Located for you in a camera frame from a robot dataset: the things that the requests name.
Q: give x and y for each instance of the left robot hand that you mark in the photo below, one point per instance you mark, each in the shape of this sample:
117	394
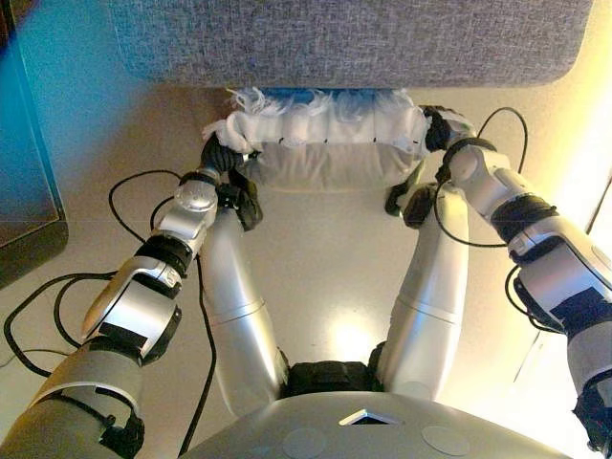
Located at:
222	155

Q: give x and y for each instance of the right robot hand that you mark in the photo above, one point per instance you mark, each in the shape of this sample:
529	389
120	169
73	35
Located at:
440	129

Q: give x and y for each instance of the white fringed cushion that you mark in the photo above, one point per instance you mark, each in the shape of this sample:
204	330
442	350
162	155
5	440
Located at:
334	162

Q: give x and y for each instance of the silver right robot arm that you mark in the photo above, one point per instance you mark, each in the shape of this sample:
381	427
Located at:
559	272

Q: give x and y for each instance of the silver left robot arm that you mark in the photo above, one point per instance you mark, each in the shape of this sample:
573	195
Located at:
129	311

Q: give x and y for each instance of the grey fabric armchair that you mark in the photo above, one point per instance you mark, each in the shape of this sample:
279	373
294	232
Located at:
334	43

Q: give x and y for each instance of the silver left robot leg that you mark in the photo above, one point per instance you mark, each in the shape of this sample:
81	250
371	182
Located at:
239	311

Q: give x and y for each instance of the silver robot leg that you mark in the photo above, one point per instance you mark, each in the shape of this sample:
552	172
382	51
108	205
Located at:
239	311
425	311

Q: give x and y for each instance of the silver right robot leg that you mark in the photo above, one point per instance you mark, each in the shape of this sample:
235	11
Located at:
425	311

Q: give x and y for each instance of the glossy brown wardrobe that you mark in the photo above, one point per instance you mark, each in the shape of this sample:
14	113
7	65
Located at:
28	229

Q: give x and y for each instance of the black robot pelvis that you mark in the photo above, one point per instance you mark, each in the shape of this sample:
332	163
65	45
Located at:
330	375

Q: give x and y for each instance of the grey robot torso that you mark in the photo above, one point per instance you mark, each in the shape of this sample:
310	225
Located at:
334	435

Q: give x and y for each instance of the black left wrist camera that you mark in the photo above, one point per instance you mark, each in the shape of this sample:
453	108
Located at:
228	196

